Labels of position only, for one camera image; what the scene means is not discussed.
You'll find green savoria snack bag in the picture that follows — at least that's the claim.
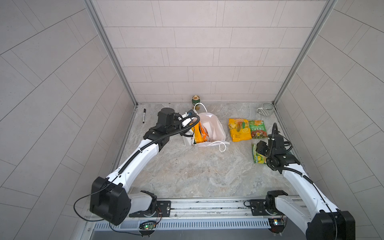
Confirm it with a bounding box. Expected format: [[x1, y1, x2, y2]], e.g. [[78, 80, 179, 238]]
[[252, 144, 267, 164]]

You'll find green red snack bag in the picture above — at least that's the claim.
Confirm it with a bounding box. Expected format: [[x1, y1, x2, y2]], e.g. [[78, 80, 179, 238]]
[[249, 120, 268, 139]]

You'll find white paper bag pig print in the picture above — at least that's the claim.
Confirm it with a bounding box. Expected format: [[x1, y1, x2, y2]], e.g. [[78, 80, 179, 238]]
[[182, 103, 230, 152]]

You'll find large yellow snack bag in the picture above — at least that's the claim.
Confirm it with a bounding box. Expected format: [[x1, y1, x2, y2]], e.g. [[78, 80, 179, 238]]
[[228, 118, 252, 142]]

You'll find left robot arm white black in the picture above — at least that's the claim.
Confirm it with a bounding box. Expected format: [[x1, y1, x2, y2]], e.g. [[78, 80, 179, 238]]
[[90, 108, 200, 226]]

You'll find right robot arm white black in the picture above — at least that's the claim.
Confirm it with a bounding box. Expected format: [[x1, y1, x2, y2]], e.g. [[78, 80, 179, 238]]
[[256, 123, 356, 240]]

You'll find orange yellow snack bag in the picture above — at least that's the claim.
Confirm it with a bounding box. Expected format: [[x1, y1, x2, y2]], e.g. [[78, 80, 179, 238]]
[[194, 122, 209, 144]]

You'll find green drink can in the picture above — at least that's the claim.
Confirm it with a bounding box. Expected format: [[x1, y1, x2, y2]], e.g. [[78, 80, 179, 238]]
[[192, 95, 201, 111]]

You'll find striped ceramic mug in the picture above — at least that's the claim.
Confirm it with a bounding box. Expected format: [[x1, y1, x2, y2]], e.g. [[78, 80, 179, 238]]
[[257, 103, 275, 117]]

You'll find right circuit board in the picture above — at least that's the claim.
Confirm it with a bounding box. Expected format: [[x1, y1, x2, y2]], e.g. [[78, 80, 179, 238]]
[[269, 218, 286, 234]]

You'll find circuit board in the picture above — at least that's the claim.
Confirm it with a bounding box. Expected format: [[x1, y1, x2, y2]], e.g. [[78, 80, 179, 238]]
[[139, 221, 157, 231], [269, 218, 286, 234]]

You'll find left circuit board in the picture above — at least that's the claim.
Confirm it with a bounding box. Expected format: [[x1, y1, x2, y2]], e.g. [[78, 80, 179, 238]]
[[139, 221, 157, 231]]

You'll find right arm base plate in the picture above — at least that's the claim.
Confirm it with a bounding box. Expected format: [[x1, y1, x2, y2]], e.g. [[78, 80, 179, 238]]
[[244, 200, 282, 216]]

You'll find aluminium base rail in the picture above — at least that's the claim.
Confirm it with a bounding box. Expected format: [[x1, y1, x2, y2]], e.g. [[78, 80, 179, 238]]
[[85, 196, 335, 221]]

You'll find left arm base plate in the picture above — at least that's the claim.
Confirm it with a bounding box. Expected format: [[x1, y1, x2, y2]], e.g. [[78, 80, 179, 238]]
[[128, 201, 171, 218]]

